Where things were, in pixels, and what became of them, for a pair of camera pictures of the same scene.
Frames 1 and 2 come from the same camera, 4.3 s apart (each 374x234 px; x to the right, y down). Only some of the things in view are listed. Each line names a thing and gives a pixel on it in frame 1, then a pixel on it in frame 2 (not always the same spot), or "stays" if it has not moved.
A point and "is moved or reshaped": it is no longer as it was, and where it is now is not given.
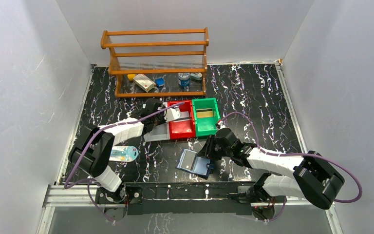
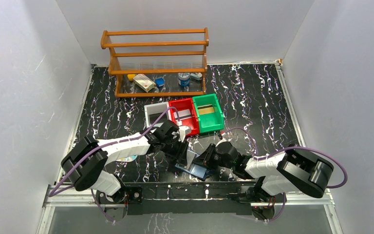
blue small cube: x=160 y=82 stays
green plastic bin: x=207 y=116 is moved or reshaped
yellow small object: x=131 y=76 stays
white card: x=185 y=114 stays
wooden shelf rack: x=158 y=62 stays
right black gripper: x=206 y=151 to x=205 y=159
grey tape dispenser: x=197 y=77 stays
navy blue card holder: x=190 y=162 is moved or reshaped
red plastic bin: x=185 y=128 is moved or reshaped
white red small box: x=146 y=84 stays
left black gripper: x=156 y=105 to x=180 y=150
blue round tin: x=183 y=79 stays
